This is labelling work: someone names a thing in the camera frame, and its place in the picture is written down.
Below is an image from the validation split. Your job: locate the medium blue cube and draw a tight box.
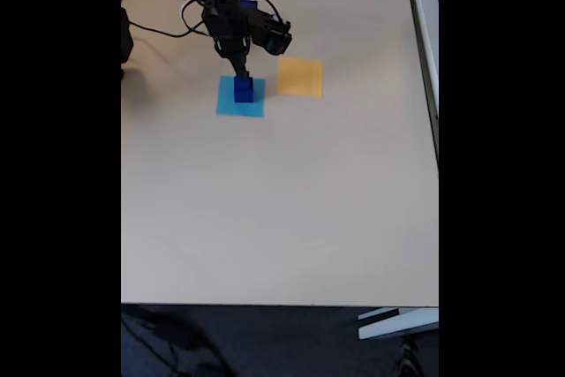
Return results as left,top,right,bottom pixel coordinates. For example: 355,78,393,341
233,77,255,104

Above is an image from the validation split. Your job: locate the light blue paper square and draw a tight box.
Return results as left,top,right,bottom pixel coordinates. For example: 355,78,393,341
215,75,267,119

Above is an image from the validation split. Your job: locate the orange paper square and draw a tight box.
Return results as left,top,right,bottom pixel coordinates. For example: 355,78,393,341
275,57,324,99

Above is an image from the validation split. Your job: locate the white neighbouring table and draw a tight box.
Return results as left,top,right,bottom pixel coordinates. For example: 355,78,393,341
401,0,440,179

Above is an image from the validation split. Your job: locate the white table foot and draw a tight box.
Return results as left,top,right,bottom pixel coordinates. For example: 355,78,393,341
357,307,440,342

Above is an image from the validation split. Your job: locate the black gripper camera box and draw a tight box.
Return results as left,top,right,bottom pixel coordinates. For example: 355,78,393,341
245,9,294,57

